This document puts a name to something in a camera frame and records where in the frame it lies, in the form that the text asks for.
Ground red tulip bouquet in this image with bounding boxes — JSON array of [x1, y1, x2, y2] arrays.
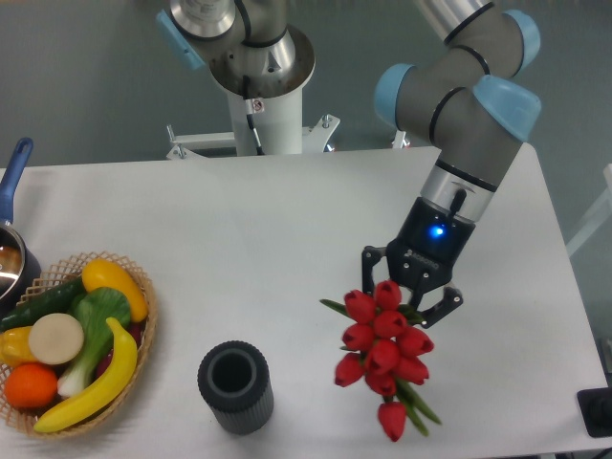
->
[[320, 280, 441, 442]]

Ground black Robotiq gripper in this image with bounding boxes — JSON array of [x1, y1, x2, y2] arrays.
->
[[361, 196, 475, 329]]

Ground green bok choy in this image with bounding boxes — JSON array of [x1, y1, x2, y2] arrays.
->
[[57, 287, 131, 399]]

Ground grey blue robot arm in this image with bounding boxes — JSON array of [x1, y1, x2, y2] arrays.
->
[[156, 1, 541, 327]]

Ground orange fruit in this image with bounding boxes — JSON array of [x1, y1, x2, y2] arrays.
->
[[4, 362, 57, 409]]

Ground green cucumber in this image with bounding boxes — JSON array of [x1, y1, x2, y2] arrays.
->
[[1, 277, 85, 332]]

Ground white frame at right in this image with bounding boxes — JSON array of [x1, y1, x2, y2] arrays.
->
[[566, 164, 611, 257]]

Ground dark grey ribbed vase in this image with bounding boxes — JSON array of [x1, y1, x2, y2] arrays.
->
[[197, 340, 274, 435]]

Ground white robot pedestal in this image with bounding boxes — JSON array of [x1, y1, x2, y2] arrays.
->
[[164, 23, 341, 161]]

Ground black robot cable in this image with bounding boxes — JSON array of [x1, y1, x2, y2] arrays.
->
[[240, 75, 267, 157]]

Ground black device at edge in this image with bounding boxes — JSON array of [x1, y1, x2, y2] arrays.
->
[[577, 387, 611, 438]]

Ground beige round disc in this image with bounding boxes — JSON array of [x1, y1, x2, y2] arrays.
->
[[28, 313, 84, 365]]

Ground red fruit in basket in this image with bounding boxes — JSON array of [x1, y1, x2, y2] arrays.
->
[[95, 322, 142, 379]]

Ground woven wicker basket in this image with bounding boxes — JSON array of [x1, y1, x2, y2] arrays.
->
[[1, 251, 158, 440]]

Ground blue handled saucepan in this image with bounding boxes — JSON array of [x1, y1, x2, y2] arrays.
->
[[1, 138, 41, 318]]

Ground yellow bell pepper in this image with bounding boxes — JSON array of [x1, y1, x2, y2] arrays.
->
[[1, 326, 38, 368]]

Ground yellow banana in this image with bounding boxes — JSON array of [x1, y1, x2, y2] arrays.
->
[[33, 317, 138, 434]]

